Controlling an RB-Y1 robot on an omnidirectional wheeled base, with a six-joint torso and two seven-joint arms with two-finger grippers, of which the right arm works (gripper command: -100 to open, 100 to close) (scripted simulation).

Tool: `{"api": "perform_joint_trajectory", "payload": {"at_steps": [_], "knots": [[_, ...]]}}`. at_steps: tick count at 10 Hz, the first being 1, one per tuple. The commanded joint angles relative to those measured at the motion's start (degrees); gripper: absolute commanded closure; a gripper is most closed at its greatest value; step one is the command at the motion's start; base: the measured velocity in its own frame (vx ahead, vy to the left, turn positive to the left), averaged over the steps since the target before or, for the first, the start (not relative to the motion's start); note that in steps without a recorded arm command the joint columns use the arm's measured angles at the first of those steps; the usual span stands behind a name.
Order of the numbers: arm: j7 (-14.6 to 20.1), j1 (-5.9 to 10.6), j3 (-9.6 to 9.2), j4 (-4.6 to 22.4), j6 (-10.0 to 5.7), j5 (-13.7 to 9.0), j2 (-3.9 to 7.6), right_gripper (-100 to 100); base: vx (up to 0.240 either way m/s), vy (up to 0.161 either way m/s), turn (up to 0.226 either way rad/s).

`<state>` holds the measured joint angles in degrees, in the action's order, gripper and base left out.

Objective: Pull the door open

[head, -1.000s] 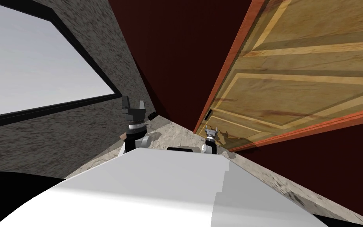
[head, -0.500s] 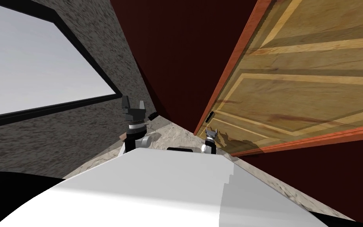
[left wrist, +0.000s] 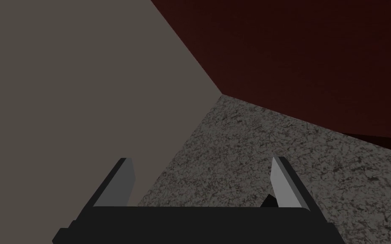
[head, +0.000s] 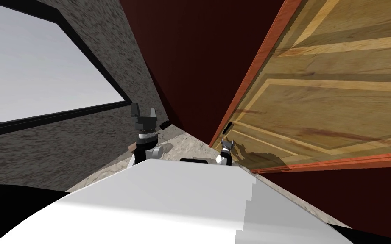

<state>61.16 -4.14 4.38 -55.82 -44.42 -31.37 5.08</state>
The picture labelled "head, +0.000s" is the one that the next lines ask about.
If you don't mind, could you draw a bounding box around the black framed window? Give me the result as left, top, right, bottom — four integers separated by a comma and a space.
0, 0, 132, 140

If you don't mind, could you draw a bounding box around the wooden door leaf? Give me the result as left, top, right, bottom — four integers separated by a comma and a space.
209, 0, 391, 174

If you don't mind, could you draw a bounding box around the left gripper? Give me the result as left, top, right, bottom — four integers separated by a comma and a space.
131, 102, 159, 135

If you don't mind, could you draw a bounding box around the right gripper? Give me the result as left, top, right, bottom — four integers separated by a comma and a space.
221, 139, 235, 153

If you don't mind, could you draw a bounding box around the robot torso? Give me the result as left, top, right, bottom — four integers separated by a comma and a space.
0, 157, 356, 244

